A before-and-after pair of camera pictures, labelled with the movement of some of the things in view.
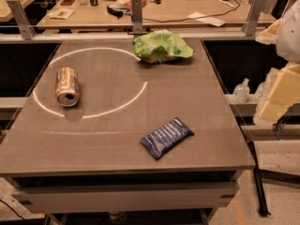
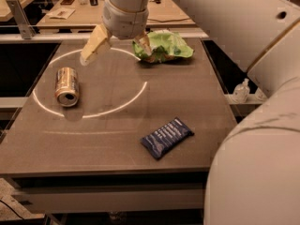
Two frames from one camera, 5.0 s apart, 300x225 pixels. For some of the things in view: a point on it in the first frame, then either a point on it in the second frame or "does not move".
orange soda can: [67, 86] does not move
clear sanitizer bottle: [241, 92] does not move
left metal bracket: [24, 25] does not move
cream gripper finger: [269, 36] → [125, 13]
